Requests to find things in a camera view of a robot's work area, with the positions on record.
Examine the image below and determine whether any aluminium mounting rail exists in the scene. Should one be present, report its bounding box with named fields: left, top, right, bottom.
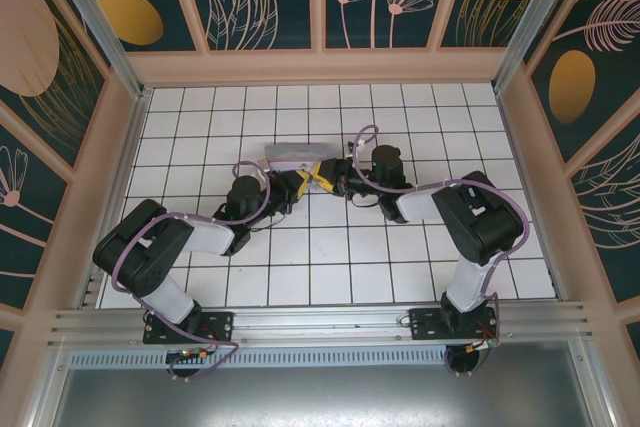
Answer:
left=47, top=301, right=594, bottom=348

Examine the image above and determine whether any slotted grey cable duct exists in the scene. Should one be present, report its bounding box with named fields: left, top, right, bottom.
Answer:
left=67, top=350, right=451, bottom=368

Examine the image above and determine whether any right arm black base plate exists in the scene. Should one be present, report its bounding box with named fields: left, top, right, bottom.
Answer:
left=408, top=306, right=501, bottom=343

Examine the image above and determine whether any aluminium frame post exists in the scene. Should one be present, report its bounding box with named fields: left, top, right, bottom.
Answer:
left=39, top=0, right=151, bottom=98
left=492, top=0, right=599, bottom=93

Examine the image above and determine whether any grey metal sheet panel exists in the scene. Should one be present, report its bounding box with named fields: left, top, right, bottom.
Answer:
left=29, top=341, right=621, bottom=427

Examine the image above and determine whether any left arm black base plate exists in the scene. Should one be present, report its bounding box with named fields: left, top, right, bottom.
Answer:
left=143, top=310, right=235, bottom=346

